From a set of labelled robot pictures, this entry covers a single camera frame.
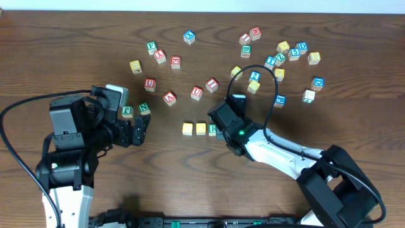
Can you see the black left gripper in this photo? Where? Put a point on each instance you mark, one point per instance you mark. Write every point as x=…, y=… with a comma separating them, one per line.
x=127, y=132

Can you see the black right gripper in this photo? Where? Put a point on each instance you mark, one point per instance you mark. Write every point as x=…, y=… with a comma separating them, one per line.
x=217, y=114

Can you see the green R block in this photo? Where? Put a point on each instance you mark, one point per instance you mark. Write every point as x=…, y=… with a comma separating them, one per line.
x=212, y=129

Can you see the yellow O block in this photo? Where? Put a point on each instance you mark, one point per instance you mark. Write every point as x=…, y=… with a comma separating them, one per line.
x=200, y=129

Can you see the yellow C block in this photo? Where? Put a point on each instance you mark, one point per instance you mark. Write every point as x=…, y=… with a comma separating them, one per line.
x=187, y=129

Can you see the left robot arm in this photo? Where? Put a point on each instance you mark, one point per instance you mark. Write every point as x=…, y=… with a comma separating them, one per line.
x=85, y=129

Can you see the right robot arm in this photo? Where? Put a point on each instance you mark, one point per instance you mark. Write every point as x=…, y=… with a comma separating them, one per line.
x=337, y=190

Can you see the green N block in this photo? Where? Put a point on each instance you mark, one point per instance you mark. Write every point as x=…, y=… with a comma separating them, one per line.
x=144, y=108

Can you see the green J block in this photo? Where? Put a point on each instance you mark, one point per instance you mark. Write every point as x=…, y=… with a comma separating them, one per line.
x=127, y=112

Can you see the red A block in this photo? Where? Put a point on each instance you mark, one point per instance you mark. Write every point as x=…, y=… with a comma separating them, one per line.
x=170, y=98

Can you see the red U block left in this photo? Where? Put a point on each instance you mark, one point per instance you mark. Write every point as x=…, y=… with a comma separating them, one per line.
x=150, y=85

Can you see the red u block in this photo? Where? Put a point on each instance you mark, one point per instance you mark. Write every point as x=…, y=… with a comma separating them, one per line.
x=196, y=93
x=150, y=85

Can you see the red U block right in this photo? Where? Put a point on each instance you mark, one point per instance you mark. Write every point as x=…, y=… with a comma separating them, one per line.
x=196, y=93

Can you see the red i block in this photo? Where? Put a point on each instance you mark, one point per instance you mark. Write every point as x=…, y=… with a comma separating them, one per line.
x=212, y=85
x=245, y=39

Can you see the yellow acorn block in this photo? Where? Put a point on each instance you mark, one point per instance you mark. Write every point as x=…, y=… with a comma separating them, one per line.
x=135, y=67

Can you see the yellow S block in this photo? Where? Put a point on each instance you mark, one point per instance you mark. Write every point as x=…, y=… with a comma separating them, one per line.
x=253, y=86

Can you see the yellow pineapple block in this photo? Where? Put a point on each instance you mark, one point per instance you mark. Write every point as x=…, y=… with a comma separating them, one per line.
x=236, y=73

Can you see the blue 2 block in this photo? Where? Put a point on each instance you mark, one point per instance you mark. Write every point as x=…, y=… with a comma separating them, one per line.
x=254, y=76

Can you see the blue P block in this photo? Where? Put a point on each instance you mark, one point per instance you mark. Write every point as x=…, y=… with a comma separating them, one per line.
x=280, y=101

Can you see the red Y block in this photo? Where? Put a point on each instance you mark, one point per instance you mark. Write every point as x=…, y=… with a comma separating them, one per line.
x=160, y=56

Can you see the red E block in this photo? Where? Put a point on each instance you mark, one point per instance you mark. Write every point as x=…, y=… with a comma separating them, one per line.
x=176, y=62

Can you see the green F block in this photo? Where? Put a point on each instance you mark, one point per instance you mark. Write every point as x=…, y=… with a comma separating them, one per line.
x=151, y=47

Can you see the yellow hammer block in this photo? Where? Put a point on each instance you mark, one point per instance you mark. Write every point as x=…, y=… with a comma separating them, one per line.
x=279, y=73

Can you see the blue T block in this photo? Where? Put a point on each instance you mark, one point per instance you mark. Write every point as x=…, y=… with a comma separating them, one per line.
x=270, y=62

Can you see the green B block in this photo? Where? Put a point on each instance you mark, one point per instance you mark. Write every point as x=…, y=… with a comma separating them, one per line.
x=246, y=51

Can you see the green 7 block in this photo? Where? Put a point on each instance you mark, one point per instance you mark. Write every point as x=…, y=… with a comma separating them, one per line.
x=308, y=96

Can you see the green Z block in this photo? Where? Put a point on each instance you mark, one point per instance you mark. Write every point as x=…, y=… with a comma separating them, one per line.
x=280, y=58

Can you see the red I block far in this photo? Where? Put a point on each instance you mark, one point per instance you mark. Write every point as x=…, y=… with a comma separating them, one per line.
x=245, y=39

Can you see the blue X block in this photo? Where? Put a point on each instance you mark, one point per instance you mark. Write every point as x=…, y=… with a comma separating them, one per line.
x=189, y=37

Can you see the red M block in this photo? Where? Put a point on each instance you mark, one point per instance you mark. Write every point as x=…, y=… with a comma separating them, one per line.
x=255, y=33

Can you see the yellow far block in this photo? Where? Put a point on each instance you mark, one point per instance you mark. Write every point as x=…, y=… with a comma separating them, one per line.
x=283, y=47

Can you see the blue 5 block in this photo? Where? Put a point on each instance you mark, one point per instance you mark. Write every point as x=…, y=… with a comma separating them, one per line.
x=294, y=54

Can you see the blue D block right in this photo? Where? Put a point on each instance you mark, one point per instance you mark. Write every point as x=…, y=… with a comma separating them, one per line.
x=317, y=84

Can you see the blue d block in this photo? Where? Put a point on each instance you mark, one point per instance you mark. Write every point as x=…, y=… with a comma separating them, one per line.
x=302, y=47
x=317, y=84

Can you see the blue D block far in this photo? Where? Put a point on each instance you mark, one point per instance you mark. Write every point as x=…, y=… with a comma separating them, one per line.
x=302, y=47

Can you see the yellow 8 block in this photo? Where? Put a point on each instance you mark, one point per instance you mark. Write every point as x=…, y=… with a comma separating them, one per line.
x=314, y=58

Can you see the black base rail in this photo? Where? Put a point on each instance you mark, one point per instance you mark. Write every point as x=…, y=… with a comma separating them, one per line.
x=121, y=218

